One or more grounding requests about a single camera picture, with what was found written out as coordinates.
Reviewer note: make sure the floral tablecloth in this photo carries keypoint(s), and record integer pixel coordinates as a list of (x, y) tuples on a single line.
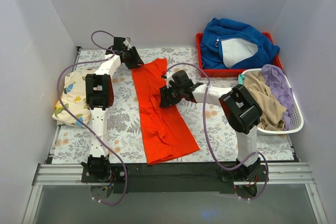
[(214, 136)]

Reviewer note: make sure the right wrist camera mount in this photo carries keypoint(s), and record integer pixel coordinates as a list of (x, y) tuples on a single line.
[(168, 77)]

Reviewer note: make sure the dinosaur print folded cloth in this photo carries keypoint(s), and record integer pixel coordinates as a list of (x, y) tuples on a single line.
[(74, 99)]

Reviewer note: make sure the aluminium frame rail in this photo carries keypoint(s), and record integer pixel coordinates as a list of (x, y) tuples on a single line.
[(281, 173)]

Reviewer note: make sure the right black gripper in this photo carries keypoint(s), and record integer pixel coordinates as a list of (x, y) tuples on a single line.
[(166, 96)]

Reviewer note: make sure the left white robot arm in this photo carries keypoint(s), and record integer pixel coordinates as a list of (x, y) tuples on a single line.
[(100, 98)]

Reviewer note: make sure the white laundry basket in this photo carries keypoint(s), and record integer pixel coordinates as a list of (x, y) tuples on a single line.
[(297, 121)]

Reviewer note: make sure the orange t shirt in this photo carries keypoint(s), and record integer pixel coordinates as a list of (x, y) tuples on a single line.
[(164, 132)]

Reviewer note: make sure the purple garment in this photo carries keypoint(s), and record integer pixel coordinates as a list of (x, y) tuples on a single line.
[(275, 79)]

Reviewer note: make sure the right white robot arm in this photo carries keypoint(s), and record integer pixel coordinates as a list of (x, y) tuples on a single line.
[(241, 110)]

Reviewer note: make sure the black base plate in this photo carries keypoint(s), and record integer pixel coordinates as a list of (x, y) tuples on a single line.
[(170, 177)]

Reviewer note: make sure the beige garment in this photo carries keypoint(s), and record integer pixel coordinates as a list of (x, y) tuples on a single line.
[(273, 111)]

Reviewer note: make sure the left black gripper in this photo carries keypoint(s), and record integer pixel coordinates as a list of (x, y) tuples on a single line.
[(134, 59)]

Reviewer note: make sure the red plastic tray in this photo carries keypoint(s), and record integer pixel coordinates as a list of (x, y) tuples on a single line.
[(228, 73)]

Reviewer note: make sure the blue zip jacket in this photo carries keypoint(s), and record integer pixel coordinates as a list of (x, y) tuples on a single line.
[(228, 44)]

